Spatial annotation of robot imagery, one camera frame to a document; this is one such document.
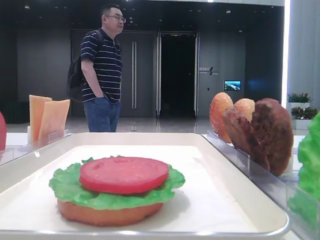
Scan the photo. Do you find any rear orange bread bun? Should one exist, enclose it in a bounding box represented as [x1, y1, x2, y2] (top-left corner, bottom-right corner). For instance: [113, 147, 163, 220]
[209, 92, 233, 143]

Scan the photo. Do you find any orange bread bun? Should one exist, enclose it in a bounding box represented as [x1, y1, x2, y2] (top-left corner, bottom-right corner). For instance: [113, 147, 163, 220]
[209, 92, 233, 143]
[233, 98, 255, 122]

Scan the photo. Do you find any left brown meat patty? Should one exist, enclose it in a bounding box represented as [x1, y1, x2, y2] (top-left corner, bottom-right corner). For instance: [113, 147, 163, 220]
[222, 106, 270, 171]

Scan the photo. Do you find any brown meat patty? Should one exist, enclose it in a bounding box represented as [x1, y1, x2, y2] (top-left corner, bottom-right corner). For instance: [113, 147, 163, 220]
[222, 106, 270, 171]
[251, 98, 294, 176]

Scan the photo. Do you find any front orange bread bun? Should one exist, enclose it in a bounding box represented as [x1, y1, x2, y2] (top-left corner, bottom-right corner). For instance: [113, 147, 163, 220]
[233, 98, 255, 122]

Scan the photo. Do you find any right brown meat patty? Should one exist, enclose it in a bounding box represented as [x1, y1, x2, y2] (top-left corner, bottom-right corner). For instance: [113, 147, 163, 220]
[251, 98, 294, 176]

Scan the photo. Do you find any green lettuce leaf on bun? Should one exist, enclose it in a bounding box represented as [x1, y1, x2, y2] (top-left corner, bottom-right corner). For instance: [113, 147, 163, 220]
[48, 157, 186, 211]

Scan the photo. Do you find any rear orange cheese slice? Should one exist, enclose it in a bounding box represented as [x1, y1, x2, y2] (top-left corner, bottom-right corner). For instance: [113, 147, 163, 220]
[29, 94, 53, 143]

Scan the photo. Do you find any green lettuce leaf in holder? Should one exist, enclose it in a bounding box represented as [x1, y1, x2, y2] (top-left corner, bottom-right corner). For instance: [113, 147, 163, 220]
[288, 114, 320, 230]

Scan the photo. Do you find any dark double door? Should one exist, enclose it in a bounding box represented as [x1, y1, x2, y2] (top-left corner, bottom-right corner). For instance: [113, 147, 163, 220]
[70, 29, 155, 118]

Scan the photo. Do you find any open glass doorway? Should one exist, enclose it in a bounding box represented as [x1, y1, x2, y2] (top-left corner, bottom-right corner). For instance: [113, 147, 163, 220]
[159, 33, 196, 119]

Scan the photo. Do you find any man in striped polo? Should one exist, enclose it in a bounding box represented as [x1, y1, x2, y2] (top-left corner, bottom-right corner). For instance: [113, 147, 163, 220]
[80, 4, 126, 133]

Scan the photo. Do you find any black backpack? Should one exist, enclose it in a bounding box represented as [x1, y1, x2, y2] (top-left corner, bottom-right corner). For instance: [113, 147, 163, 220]
[66, 30, 104, 103]

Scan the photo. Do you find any white rectangular tray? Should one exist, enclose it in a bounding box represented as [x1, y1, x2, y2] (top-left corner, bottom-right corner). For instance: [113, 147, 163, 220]
[0, 133, 290, 240]

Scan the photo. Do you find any orange bottom bun slice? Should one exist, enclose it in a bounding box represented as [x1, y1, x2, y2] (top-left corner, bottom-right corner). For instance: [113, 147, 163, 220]
[57, 200, 164, 227]

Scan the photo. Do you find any clear acrylic right food rack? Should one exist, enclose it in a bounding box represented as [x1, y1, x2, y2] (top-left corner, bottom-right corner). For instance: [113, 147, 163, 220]
[206, 130, 320, 240]

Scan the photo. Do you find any clear acrylic food rack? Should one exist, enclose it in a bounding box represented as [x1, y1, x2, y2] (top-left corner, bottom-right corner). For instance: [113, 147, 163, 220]
[0, 129, 71, 166]
[206, 130, 320, 240]

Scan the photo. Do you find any white planter with plants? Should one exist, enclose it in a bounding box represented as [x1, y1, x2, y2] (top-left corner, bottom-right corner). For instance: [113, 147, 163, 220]
[286, 92, 319, 130]

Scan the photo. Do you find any clear acrylic left food rack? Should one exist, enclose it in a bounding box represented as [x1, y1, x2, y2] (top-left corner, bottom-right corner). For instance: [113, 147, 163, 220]
[0, 129, 71, 166]

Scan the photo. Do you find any small wall display screen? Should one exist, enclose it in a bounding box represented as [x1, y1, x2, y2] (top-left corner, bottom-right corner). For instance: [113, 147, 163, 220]
[224, 80, 241, 91]

